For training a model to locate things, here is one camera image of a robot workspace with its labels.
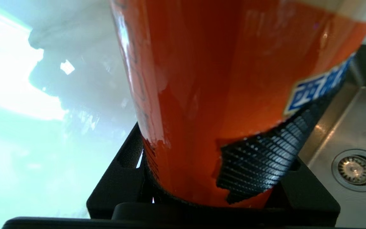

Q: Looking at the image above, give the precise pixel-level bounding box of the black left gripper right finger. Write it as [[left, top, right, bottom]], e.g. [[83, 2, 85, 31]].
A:
[[266, 156, 341, 223]]

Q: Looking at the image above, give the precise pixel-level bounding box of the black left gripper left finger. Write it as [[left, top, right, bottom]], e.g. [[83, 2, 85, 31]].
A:
[[87, 122, 153, 220]]

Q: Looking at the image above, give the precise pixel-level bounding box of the orange dish soap bottle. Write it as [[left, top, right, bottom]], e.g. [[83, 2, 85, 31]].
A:
[[109, 0, 366, 209]]

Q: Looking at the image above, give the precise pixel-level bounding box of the stainless steel sink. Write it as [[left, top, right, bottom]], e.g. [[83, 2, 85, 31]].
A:
[[297, 45, 366, 229]]

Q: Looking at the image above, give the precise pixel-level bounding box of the round metal drain strainer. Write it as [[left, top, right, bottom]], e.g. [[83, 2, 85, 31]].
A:
[[332, 149, 366, 192]]

